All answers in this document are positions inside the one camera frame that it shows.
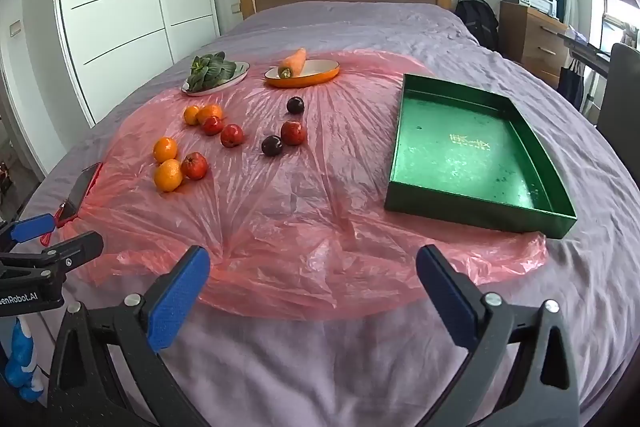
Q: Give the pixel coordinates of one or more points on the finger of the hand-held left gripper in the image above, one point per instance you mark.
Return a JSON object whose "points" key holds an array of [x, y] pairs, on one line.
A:
{"points": [[75, 247], [32, 227]]}

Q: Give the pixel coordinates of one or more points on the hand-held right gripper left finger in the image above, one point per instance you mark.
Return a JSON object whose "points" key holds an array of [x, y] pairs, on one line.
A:
{"points": [[180, 297]]}

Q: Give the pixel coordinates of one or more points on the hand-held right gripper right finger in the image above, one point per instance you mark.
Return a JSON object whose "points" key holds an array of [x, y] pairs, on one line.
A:
{"points": [[445, 292]]}

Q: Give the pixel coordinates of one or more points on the orange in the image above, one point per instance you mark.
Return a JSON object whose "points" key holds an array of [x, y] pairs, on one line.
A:
{"points": [[165, 149], [190, 115], [168, 175], [213, 110]]}

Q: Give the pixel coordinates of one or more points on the red apple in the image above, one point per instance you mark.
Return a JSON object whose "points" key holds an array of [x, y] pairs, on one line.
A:
{"points": [[212, 126], [232, 135], [293, 132], [194, 165]]}

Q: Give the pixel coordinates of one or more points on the green tray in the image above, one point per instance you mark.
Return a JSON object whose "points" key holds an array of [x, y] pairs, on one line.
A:
{"points": [[450, 147]]}

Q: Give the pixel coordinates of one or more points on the dark purple plum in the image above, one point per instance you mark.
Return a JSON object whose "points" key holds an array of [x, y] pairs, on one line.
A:
{"points": [[295, 105], [272, 145]]}

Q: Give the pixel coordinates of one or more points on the person's left hand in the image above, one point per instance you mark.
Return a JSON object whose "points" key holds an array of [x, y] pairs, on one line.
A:
{"points": [[20, 357]]}

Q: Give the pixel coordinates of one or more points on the red phone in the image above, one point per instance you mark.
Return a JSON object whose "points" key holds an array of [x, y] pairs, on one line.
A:
{"points": [[82, 187]]}

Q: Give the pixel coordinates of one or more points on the pink plastic sheet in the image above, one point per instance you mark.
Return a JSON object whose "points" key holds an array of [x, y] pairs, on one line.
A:
{"points": [[300, 232]]}

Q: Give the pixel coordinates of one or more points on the bok choy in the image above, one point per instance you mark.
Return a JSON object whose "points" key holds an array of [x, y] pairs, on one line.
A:
{"points": [[210, 72]]}

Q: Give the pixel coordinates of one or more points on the silver plate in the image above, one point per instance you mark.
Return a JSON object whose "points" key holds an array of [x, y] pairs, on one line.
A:
{"points": [[241, 73]]}

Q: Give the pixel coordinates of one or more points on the white wardrobe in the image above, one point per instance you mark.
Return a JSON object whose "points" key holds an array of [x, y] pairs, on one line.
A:
{"points": [[115, 7]]}

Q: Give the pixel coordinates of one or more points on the dark blue bag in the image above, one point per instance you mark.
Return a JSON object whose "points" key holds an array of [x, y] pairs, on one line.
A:
{"points": [[570, 84]]}

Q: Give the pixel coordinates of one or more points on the orange enamel plate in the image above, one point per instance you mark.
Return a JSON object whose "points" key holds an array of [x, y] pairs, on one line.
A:
{"points": [[320, 68]]}

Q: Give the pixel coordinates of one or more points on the carrot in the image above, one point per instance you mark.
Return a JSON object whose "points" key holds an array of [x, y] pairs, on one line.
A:
{"points": [[295, 61]]}

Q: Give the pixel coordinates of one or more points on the wooden dresser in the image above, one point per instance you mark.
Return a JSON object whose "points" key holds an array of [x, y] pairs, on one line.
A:
{"points": [[530, 42]]}

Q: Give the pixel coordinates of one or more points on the dark office chair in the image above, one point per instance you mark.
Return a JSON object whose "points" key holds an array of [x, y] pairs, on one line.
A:
{"points": [[620, 92]]}

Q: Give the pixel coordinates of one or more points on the black backpack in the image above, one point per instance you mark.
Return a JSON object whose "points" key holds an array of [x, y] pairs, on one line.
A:
{"points": [[477, 19]]}

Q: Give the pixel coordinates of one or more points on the glass desk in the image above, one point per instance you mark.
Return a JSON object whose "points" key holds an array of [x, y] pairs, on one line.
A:
{"points": [[585, 47]]}

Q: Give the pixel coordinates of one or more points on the light switch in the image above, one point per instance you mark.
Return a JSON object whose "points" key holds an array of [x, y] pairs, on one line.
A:
{"points": [[15, 29]]}

